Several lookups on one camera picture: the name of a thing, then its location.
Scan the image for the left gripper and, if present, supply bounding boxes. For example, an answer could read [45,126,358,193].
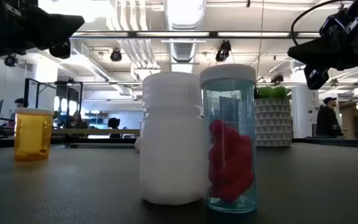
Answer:
[0,0,86,71]

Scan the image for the orange pill bottle white cap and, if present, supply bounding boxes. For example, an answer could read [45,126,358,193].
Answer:
[13,107,55,162]

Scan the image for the large white plastic bottle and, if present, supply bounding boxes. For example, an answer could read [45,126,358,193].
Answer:
[139,72,205,206]

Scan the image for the black ceiling spotlight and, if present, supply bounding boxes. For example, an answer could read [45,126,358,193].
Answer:
[109,49,123,62]
[215,39,232,62]
[270,73,285,84]
[4,54,17,67]

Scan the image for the white column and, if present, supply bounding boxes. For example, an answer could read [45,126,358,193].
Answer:
[291,70,320,138]

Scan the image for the person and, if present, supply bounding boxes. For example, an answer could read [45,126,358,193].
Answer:
[315,96,344,138]
[8,97,27,125]
[107,117,121,139]

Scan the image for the succulent in patterned white pot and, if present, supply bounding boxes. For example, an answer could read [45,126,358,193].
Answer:
[255,86,293,147]

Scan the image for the black overhead light bar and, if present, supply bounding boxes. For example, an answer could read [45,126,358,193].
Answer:
[69,30,323,40]

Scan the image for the tall blue vial red pills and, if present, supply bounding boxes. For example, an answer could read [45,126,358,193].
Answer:
[199,63,257,215]

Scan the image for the black table mat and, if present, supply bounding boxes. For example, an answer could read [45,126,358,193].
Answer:
[0,142,358,224]

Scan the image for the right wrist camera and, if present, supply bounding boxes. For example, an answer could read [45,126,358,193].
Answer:
[319,9,358,35]

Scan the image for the right camera cable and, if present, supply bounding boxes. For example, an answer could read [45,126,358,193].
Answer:
[290,0,356,47]

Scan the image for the black shelf frame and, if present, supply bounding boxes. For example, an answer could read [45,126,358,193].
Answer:
[23,77,84,147]

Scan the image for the silver ceiling air duct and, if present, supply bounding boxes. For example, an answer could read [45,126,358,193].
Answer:
[163,0,207,65]

